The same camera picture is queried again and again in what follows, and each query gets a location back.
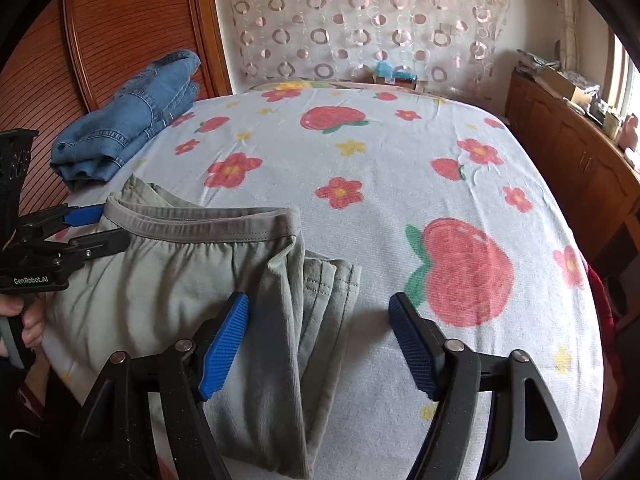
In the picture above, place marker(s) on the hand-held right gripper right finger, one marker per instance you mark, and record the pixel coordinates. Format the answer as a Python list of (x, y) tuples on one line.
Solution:
[(415, 345)]

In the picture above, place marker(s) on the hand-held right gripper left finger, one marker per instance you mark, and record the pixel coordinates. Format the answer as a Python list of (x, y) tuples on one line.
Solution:
[(225, 345)]

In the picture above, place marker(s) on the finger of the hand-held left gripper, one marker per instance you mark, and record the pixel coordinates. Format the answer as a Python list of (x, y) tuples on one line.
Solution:
[(107, 244), (87, 215)]

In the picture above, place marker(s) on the grey-green pants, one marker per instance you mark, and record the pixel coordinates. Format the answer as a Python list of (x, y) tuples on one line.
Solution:
[(175, 280)]

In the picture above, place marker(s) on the person's left forearm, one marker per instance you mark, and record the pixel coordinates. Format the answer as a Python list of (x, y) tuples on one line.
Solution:
[(20, 410)]

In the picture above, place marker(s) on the person's left hand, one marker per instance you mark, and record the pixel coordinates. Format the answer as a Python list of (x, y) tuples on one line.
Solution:
[(32, 327)]

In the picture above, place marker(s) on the folded blue jeans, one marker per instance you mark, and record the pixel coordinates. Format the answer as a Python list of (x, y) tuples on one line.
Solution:
[(130, 110)]

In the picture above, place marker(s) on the wooden headboard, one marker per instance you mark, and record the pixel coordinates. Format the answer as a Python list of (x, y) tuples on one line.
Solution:
[(125, 35)]

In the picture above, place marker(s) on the white flower-print bed sheet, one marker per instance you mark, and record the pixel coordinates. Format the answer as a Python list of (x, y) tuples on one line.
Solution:
[(375, 160)]

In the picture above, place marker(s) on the red cloth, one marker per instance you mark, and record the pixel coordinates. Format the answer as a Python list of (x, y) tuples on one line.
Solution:
[(600, 305)]

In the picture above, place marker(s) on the pink floral blanket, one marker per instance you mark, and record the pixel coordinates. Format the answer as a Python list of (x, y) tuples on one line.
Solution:
[(290, 85)]

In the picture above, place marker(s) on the wooden sideboard cabinet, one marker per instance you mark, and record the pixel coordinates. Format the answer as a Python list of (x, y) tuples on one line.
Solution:
[(565, 150)]

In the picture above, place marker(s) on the blue plush toy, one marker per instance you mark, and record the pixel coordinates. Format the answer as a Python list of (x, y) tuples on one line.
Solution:
[(392, 72)]

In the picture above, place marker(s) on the cardboard box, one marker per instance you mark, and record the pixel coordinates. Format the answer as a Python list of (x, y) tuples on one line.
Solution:
[(562, 82)]

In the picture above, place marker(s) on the pink figurine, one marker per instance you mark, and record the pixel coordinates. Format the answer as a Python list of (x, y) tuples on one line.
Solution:
[(630, 132)]

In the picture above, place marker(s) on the sheer circle-pattern curtain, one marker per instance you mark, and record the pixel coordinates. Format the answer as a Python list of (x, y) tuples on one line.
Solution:
[(360, 15)]

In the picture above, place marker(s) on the window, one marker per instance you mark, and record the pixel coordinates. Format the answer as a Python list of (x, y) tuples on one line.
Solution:
[(625, 80)]

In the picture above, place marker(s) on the beige checked curtain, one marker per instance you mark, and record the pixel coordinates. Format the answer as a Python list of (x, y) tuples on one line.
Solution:
[(565, 20)]

